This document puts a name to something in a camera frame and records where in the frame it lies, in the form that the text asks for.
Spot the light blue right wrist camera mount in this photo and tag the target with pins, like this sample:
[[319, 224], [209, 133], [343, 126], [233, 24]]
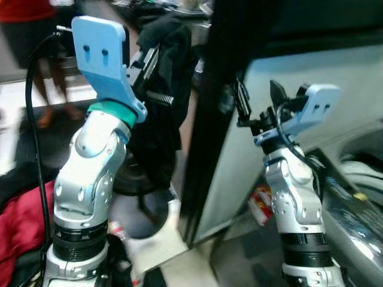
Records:
[[317, 107]]

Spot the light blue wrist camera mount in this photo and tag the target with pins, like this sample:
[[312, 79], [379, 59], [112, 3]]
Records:
[[102, 60], [317, 107]]

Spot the grey washing machine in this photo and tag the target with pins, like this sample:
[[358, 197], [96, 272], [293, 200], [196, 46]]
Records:
[[311, 84]]

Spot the black round disc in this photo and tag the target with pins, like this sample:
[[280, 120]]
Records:
[[128, 179]]

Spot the light blue left wrist camera mount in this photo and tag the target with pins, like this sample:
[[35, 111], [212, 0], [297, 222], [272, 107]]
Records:
[[102, 60]]

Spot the white low platform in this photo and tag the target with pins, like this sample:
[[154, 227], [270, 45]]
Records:
[[161, 245]]

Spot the white bottle with red label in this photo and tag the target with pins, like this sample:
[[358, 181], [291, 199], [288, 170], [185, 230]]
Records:
[[122, 239]]

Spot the grey round ball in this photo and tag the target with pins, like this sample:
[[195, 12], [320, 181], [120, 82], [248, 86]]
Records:
[[134, 215]]

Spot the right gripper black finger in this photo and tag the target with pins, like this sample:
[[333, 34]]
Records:
[[277, 95], [243, 101]]

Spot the red and white packet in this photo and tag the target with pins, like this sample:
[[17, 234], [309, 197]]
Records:
[[262, 206]]

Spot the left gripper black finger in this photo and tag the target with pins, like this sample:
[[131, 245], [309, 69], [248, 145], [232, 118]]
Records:
[[160, 97]]

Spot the black garment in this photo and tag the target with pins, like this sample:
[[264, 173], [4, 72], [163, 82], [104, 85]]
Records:
[[164, 119]]

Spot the person in red shirt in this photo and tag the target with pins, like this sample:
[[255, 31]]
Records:
[[24, 36]]

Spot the glossy black washer lid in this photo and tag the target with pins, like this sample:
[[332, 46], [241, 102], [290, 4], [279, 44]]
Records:
[[350, 221]]

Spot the red garment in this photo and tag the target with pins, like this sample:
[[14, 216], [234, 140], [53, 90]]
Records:
[[21, 230]]

